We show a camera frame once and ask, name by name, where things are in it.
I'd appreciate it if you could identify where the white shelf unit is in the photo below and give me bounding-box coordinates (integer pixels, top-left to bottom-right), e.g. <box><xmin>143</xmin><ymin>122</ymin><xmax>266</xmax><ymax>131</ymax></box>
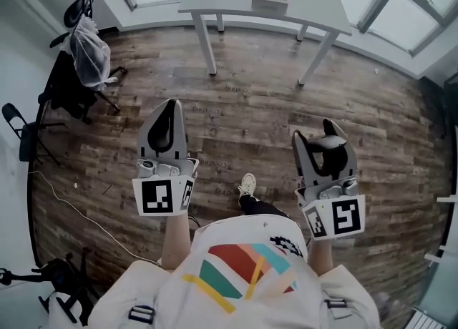
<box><xmin>424</xmin><ymin>191</ymin><xmax>458</xmax><ymax>267</ymax></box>

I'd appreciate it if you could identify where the person's right forearm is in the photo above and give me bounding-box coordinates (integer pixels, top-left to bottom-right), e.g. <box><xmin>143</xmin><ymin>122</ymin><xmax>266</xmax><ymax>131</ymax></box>
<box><xmin>306</xmin><ymin>237</ymin><xmax>336</xmax><ymax>277</ymax></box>

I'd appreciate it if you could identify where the black office chair with headrest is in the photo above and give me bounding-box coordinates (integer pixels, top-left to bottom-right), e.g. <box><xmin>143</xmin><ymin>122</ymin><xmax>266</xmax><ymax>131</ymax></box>
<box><xmin>37</xmin><ymin>0</ymin><xmax>129</xmax><ymax>124</ymax></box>

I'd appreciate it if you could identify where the black folding chair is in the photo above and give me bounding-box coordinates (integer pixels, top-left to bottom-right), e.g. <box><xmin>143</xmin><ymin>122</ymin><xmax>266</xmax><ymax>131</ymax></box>
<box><xmin>1</xmin><ymin>102</ymin><xmax>67</xmax><ymax>167</ymax></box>

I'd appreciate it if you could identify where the person's right white sneaker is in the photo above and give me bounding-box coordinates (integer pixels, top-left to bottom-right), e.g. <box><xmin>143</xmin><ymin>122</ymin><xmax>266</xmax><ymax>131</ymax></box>
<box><xmin>238</xmin><ymin>172</ymin><xmax>258</xmax><ymax>198</ymax></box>

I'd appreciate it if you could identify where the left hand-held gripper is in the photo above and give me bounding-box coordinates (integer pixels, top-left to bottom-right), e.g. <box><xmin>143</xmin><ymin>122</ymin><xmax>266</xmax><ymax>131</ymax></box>
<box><xmin>132</xmin><ymin>98</ymin><xmax>200</xmax><ymax>217</ymax></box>

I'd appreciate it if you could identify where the person's right leg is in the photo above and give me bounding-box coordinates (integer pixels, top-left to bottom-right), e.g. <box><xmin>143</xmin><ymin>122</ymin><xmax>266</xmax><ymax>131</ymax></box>
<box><xmin>238</xmin><ymin>194</ymin><xmax>291</xmax><ymax>220</ymax></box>

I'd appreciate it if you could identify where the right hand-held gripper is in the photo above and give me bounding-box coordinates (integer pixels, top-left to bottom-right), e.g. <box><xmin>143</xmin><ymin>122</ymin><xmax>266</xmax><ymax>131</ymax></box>
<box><xmin>291</xmin><ymin>118</ymin><xmax>366</xmax><ymax>241</ymax></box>

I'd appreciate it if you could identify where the person's left forearm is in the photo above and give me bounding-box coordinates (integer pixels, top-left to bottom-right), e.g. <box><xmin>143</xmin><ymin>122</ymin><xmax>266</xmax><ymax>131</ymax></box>
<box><xmin>160</xmin><ymin>215</ymin><xmax>193</xmax><ymax>270</ymax></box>

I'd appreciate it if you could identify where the white floor cable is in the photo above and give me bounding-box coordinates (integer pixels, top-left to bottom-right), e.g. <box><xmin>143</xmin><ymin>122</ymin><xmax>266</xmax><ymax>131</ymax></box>
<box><xmin>27</xmin><ymin>170</ymin><xmax>162</xmax><ymax>266</ymax></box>

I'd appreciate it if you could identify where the white ribbed radiator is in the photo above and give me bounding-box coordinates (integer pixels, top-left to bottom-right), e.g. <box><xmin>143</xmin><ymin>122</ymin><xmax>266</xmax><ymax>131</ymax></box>
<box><xmin>411</xmin><ymin>308</ymin><xmax>448</xmax><ymax>329</ymax></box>

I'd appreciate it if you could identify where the white shirt with colourful print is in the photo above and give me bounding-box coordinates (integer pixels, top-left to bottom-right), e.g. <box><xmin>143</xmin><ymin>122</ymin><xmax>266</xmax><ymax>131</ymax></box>
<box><xmin>87</xmin><ymin>212</ymin><xmax>382</xmax><ymax>329</ymax></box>

